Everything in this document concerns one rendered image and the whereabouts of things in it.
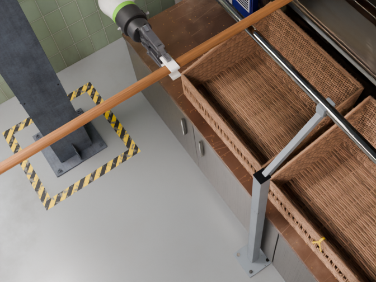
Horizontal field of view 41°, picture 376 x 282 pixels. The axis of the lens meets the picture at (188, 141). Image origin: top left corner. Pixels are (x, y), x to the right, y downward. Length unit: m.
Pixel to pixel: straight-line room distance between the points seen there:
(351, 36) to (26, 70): 1.30
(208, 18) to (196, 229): 1.05
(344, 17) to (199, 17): 0.84
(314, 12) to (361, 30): 0.22
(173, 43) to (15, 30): 0.74
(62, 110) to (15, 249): 0.76
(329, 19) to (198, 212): 1.19
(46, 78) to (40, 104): 0.16
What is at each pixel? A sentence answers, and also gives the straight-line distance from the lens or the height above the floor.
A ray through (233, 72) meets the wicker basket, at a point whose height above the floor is 0.59.
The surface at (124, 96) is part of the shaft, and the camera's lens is 1.50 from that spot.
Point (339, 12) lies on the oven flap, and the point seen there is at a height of 1.03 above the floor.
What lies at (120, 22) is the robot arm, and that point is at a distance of 1.66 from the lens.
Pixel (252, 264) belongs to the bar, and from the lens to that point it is 2.49.
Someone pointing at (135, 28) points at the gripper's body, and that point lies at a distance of 1.62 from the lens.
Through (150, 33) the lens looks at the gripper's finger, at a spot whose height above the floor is 1.25.
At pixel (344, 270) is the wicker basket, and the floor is 0.70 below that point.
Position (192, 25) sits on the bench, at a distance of 2.47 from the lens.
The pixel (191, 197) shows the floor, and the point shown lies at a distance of 2.62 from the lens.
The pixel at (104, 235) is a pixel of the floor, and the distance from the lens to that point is 2.62.
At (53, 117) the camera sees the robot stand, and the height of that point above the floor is 0.40.
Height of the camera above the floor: 2.42
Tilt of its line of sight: 61 degrees down
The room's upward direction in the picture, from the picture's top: 10 degrees counter-clockwise
